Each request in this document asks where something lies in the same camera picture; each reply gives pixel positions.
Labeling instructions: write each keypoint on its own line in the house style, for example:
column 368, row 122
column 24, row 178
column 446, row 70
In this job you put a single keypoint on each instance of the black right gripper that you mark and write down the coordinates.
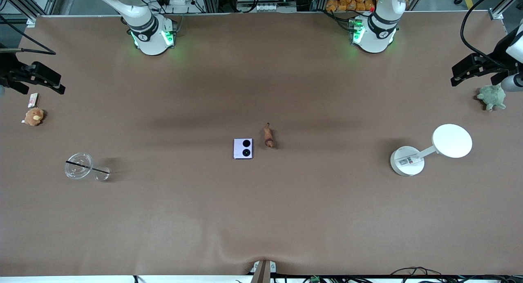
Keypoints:
column 7, row 69

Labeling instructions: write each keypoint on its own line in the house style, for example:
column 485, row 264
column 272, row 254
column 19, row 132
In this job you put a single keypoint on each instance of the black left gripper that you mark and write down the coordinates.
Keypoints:
column 499, row 56

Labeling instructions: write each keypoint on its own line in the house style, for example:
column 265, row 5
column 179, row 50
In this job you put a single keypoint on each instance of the white phone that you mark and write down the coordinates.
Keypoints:
column 243, row 147

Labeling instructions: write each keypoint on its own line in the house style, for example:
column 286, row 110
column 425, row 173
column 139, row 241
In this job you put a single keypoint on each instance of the brown lion statue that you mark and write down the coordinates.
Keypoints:
column 268, row 135

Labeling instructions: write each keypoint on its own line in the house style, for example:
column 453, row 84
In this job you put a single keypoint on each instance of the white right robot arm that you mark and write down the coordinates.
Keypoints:
column 152, row 43

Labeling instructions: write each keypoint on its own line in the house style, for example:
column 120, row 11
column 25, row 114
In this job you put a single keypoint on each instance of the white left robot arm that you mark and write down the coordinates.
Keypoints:
column 374, row 42

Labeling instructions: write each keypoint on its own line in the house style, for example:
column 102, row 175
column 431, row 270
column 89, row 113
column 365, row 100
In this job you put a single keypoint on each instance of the small white red card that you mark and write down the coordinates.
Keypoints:
column 32, row 100

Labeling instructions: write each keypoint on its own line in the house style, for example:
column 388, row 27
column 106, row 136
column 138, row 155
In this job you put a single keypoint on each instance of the green turtle plush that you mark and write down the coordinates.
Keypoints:
column 492, row 97

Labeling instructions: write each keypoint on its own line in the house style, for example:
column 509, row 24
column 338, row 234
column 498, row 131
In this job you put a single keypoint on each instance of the brown hamster plush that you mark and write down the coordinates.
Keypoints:
column 34, row 117

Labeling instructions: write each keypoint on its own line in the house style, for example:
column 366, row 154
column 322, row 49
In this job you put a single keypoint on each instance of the white round desk lamp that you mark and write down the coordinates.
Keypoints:
column 451, row 140

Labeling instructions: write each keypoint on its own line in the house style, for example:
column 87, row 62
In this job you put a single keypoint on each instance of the black straw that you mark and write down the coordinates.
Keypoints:
column 88, row 167

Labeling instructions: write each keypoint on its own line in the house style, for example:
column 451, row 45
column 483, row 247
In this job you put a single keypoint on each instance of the clear glass cup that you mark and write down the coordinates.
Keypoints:
column 77, row 172

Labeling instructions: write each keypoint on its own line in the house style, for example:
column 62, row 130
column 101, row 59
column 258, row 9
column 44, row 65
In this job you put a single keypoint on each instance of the orange plush toy pile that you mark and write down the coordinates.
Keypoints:
column 351, row 1

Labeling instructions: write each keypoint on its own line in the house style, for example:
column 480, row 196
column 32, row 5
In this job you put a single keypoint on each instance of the white long socket bar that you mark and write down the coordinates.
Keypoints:
column 265, row 7

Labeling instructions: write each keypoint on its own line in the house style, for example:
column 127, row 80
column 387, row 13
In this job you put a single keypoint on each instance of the brown table cover sheet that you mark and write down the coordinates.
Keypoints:
column 261, row 213

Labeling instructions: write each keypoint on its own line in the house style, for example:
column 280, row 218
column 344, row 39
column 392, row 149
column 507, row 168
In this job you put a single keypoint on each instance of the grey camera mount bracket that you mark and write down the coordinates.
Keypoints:
column 263, row 271

